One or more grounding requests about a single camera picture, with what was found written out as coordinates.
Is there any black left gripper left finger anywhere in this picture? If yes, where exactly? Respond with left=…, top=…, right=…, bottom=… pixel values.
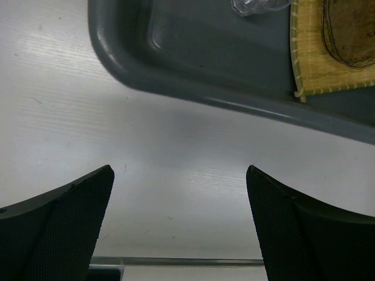
left=1, top=165, right=114, bottom=280

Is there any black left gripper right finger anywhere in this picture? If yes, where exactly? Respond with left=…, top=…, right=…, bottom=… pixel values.
left=246, top=165, right=374, bottom=280

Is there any yellow bamboo placemat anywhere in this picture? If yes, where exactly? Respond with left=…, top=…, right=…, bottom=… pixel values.
left=289, top=1, right=374, bottom=102

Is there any clear glass plate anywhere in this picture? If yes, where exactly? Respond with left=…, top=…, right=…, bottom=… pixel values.
left=322, top=1, right=374, bottom=70

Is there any clear glass cup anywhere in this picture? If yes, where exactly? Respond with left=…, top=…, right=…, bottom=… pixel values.
left=230, top=0, right=292, bottom=17

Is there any grey plastic bin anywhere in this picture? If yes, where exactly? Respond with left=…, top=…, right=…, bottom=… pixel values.
left=88, top=1, right=374, bottom=144

